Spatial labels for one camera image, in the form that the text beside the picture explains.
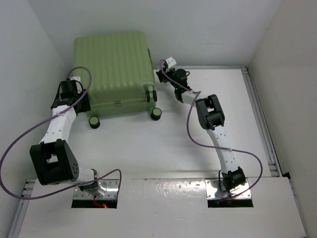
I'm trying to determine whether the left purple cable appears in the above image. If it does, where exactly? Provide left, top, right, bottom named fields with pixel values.
left=0, top=66, right=122, bottom=200

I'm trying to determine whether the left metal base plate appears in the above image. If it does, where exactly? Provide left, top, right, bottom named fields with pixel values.
left=73, top=179, right=120, bottom=200

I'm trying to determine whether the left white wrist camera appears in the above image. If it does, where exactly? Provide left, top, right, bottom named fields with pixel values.
left=70, top=76, right=81, bottom=82

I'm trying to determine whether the green suitcase blue lining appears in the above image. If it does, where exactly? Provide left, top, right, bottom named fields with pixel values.
left=73, top=31, right=162, bottom=129

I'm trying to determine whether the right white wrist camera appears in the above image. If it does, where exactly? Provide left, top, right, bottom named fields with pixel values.
left=165, top=57, right=177, bottom=68

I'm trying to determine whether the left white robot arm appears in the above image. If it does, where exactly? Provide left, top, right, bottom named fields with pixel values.
left=30, top=79, right=97, bottom=186

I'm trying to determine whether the metal base plate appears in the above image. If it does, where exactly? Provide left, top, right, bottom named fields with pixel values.
left=207, top=178, right=252, bottom=200
left=73, top=179, right=120, bottom=200

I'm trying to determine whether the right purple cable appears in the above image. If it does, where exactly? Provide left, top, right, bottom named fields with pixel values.
left=159, top=59, right=264, bottom=201

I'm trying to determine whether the black power cable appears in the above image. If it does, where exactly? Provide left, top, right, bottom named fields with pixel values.
left=217, top=170, right=227, bottom=193

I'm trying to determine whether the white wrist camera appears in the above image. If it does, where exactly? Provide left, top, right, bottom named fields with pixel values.
left=165, top=57, right=177, bottom=68
left=70, top=76, right=81, bottom=82

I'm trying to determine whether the purple cable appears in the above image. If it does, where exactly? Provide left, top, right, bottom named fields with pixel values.
left=159, top=59, right=264, bottom=201
left=0, top=66, right=122, bottom=200

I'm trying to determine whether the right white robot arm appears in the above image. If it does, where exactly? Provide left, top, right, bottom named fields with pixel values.
left=157, top=66, right=246, bottom=193

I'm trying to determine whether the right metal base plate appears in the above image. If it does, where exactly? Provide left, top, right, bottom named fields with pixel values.
left=207, top=178, right=252, bottom=200

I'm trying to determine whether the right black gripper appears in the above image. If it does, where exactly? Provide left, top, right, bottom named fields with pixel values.
left=158, top=66, right=180, bottom=89

